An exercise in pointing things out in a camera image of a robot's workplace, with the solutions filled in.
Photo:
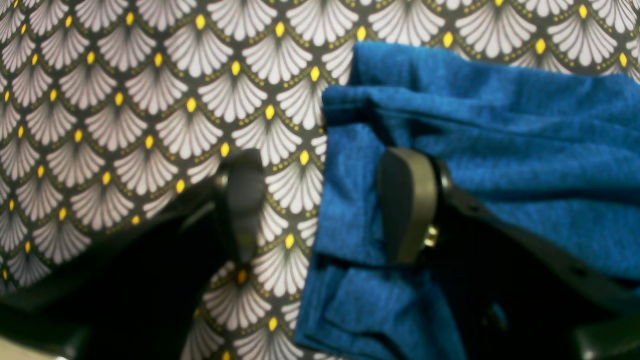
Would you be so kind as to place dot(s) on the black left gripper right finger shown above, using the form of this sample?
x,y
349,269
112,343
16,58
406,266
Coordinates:
x,y
514,295

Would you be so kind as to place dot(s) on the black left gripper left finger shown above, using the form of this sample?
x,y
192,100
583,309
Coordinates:
x,y
132,294

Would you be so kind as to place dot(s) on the blue long-sleeve T-shirt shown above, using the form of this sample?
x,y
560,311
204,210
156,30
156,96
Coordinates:
x,y
555,154

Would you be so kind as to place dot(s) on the fan-patterned tablecloth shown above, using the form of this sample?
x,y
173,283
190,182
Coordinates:
x,y
111,108

